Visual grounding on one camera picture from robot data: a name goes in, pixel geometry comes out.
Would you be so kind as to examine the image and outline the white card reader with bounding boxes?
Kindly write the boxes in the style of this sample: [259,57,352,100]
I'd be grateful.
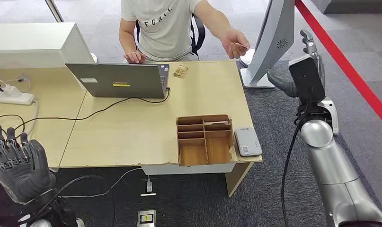
[234,127,263,157]

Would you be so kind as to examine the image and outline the person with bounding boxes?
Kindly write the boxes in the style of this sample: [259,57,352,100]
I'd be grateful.
[118,0,251,65]

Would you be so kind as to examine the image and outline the silver floor device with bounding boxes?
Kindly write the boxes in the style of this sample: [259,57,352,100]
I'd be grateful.
[137,209,157,227]

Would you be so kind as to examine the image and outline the black laptop power cable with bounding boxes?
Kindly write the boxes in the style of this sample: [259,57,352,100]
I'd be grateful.
[0,88,171,134]

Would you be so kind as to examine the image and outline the white desk panel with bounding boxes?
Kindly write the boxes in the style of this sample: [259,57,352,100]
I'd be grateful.
[141,163,237,175]

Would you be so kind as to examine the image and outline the white floor cable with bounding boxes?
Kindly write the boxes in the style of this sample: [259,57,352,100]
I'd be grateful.
[57,167,144,200]

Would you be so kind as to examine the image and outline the black office chair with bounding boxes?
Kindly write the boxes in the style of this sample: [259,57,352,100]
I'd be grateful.
[134,14,206,57]

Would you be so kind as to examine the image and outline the white cabinet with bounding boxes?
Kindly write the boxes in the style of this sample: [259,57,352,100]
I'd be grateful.
[0,22,96,70]

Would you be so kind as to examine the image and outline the wrapped snack packet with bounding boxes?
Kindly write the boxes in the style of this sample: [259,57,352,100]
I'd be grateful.
[173,65,189,79]

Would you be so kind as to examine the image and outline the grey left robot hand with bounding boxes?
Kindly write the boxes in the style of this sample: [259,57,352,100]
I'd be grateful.
[0,124,56,205]

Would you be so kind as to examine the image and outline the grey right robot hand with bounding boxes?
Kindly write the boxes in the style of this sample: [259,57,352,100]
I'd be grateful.
[267,29,326,98]

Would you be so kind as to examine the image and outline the grey laptop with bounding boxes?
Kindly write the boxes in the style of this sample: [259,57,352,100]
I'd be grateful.
[65,62,170,100]

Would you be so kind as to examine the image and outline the white power strip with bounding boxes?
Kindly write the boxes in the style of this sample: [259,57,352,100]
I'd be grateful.
[0,90,36,106]

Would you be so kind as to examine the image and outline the person's hand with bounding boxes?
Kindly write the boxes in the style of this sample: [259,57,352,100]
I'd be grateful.
[124,51,147,64]
[221,29,250,60]

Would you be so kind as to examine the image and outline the white power adapter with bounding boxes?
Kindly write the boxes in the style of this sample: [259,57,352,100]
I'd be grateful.
[3,84,23,98]

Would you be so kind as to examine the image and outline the white round floor base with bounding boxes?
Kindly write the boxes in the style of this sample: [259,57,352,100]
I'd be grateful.
[240,48,257,68]

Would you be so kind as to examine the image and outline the grey metal pole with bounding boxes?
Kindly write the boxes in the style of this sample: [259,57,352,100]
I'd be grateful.
[44,0,65,23]

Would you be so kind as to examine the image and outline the wooden desk leg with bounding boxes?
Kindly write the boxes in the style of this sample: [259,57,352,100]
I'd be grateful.
[225,162,254,197]

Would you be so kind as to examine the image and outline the person's left hand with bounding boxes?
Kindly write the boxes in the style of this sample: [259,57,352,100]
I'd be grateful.
[221,29,250,60]

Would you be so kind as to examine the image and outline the grey platform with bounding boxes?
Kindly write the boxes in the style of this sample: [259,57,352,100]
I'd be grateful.
[310,0,382,15]

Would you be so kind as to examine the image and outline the floor power outlet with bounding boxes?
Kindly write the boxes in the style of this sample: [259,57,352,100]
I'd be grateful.
[140,178,158,197]

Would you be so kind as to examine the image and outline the person's right hand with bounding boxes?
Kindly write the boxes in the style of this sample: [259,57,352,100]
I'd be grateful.
[124,51,147,64]

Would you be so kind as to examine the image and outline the wooden compartment organizer box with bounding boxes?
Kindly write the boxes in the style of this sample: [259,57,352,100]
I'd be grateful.
[176,114,235,167]

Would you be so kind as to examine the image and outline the grey power strip cable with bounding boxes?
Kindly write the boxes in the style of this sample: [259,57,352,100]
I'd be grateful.
[24,98,40,134]

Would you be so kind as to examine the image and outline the silver kiosk screen stand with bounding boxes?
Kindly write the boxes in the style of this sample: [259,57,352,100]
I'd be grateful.
[239,0,296,90]

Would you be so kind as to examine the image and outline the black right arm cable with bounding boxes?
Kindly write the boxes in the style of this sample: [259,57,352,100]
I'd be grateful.
[281,105,306,227]

